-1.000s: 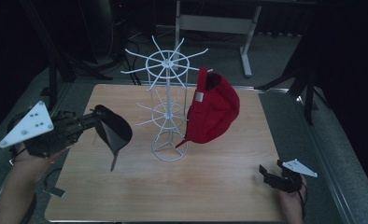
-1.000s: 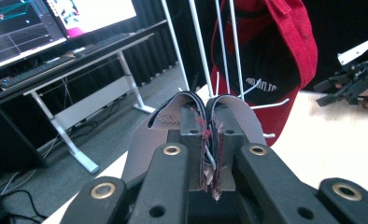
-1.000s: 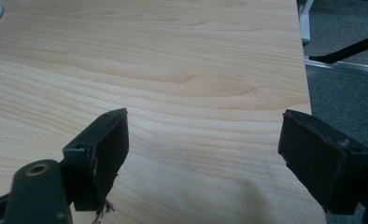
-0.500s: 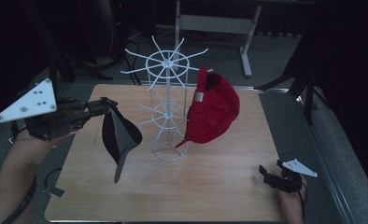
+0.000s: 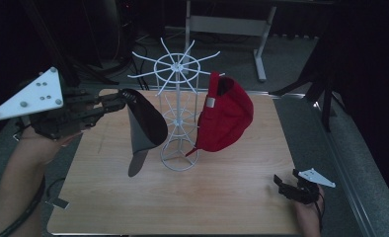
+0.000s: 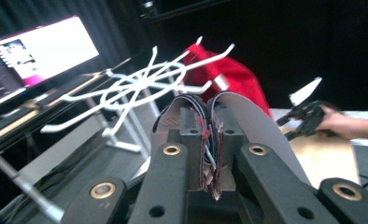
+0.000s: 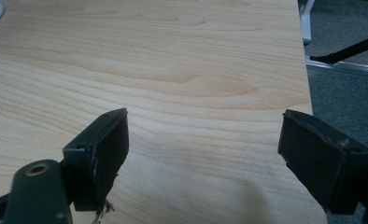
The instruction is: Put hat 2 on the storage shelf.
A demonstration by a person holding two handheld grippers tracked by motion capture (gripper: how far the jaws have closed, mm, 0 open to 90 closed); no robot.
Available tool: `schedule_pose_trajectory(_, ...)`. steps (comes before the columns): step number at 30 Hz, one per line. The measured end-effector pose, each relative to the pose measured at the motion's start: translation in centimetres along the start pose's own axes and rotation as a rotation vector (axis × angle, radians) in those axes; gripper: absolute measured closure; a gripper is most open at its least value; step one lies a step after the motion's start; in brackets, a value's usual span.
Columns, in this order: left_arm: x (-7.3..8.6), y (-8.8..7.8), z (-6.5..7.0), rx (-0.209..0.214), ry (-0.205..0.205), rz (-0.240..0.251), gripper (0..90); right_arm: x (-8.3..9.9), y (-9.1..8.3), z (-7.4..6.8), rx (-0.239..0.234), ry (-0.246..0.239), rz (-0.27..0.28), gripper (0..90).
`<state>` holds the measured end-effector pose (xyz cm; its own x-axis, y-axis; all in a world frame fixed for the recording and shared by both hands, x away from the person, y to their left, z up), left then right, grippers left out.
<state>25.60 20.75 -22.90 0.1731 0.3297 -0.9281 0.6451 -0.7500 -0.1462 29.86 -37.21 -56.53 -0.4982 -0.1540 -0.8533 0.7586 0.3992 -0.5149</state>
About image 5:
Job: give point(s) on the small grey metal tab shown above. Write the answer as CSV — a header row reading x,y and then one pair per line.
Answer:
x,y
57,203

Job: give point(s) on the red baseball cap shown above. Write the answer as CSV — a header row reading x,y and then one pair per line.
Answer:
x,y
225,121

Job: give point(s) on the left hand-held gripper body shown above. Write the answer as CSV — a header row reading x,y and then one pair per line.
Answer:
x,y
34,95

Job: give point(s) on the person's right hand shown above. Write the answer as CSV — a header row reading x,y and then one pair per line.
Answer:
x,y
309,219

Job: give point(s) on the white metal desk frame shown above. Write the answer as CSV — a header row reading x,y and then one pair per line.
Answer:
x,y
228,25

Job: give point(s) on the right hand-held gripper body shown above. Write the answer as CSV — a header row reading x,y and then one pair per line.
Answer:
x,y
309,192

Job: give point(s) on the grey sun visor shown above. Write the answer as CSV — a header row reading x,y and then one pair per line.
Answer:
x,y
149,121

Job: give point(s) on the person's left hand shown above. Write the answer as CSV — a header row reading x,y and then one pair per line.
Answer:
x,y
41,144

